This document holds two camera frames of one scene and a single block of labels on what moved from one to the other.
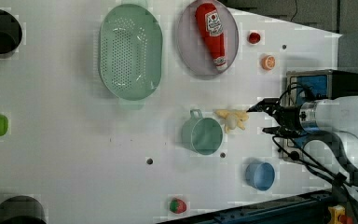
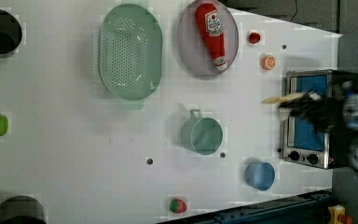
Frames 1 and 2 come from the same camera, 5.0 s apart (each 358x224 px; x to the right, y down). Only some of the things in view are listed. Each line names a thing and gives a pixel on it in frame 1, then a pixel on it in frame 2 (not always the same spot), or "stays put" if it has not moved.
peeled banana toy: x=231 y=119 → x=279 y=100
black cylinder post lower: x=19 y=210 stays put
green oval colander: x=130 y=51 stays put
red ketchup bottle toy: x=211 y=26 stays put
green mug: x=202 y=135 stays put
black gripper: x=288 y=118 → x=326 y=113
